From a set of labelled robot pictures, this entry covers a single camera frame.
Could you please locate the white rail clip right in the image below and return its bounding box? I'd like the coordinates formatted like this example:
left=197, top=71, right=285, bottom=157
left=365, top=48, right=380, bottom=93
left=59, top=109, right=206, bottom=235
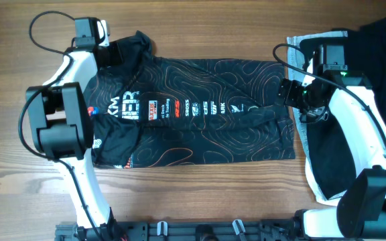
left=232, top=219, right=247, bottom=241

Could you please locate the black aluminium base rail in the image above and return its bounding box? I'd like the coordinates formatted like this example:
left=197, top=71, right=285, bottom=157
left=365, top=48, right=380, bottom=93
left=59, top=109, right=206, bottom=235
left=54, top=219, right=301, bottom=241

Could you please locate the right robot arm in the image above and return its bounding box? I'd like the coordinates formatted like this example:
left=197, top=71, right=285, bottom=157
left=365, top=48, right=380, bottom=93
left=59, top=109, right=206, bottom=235
left=276, top=44, right=386, bottom=240

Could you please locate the white rail clip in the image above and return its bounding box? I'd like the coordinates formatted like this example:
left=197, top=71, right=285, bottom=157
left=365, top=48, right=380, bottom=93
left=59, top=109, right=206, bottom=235
left=157, top=221, right=168, bottom=236
left=232, top=219, right=247, bottom=241

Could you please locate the black printed cycling jersey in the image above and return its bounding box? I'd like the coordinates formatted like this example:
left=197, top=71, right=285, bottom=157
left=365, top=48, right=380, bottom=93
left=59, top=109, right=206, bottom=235
left=83, top=32, right=295, bottom=169

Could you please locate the white rail clip left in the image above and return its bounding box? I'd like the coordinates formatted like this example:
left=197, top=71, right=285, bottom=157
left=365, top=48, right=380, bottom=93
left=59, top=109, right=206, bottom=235
left=157, top=221, right=168, bottom=236

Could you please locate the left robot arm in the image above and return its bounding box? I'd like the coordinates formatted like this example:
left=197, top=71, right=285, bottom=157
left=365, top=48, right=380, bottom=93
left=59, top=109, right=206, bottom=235
left=18, top=17, right=126, bottom=240

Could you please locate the black and white shirt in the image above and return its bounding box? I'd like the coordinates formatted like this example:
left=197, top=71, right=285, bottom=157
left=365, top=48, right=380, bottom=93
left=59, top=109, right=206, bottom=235
left=287, top=31, right=386, bottom=206

